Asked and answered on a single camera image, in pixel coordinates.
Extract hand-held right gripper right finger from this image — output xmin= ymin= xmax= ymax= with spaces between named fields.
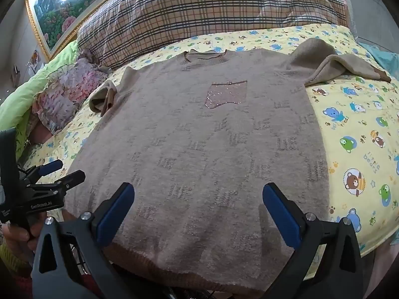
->
xmin=262 ymin=182 xmax=365 ymax=299

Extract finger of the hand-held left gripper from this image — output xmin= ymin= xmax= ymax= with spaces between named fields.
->
xmin=26 ymin=170 xmax=86 ymax=194
xmin=19 ymin=159 xmax=64 ymax=184

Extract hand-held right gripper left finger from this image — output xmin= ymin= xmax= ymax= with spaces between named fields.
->
xmin=31 ymin=182 xmax=136 ymax=299

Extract beige knit sweater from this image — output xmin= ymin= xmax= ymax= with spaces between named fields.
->
xmin=61 ymin=37 xmax=392 ymax=299

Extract person's left hand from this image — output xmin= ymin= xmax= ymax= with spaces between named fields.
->
xmin=0 ymin=221 xmax=36 ymax=256

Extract light green blanket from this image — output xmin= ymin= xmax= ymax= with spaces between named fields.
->
xmin=0 ymin=40 xmax=78 ymax=150

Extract pink floral cloth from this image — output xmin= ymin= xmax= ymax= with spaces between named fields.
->
xmin=31 ymin=50 xmax=109 ymax=136

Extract pink bed skirt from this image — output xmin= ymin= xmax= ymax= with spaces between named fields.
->
xmin=366 ymin=238 xmax=399 ymax=299

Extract yellow bear-print bed sheet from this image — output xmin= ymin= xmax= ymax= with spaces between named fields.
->
xmin=19 ymin=25 xmax=399 ymax=281

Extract gold-framed landscape painting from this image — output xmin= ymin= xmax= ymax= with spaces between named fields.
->
xmin=25 ymin=0 xmax=131 ymax=61

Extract teal cloth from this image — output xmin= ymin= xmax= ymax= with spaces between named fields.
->
xmin=358 ymin=42 xmax=399 ymax=78

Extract plaid quilt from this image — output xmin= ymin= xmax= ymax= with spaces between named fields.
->
xmin=76 ymin=0 xmax=348 ymax=69

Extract small wall sticker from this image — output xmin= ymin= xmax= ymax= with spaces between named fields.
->
xmin=29 ymin=50 xmax=47 ymax=69

